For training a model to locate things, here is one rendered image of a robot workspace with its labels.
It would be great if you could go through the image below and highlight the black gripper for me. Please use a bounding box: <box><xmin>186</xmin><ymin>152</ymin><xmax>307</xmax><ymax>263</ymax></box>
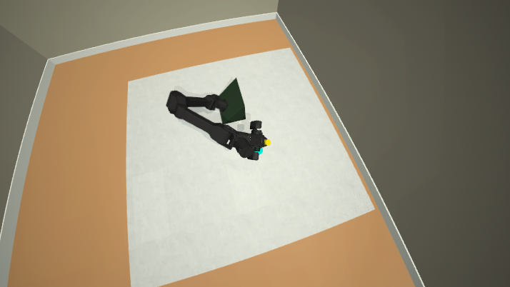
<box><xmin>244</xmin><ymin>121</ymin><xmax>266</xmax><ymax>161</ymax></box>

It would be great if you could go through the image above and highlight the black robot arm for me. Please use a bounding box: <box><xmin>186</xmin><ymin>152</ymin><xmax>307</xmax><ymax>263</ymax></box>
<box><xmin>166</xmin><ymin>91</ymin><xmax>265</xmax><ymax>158</ymax></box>

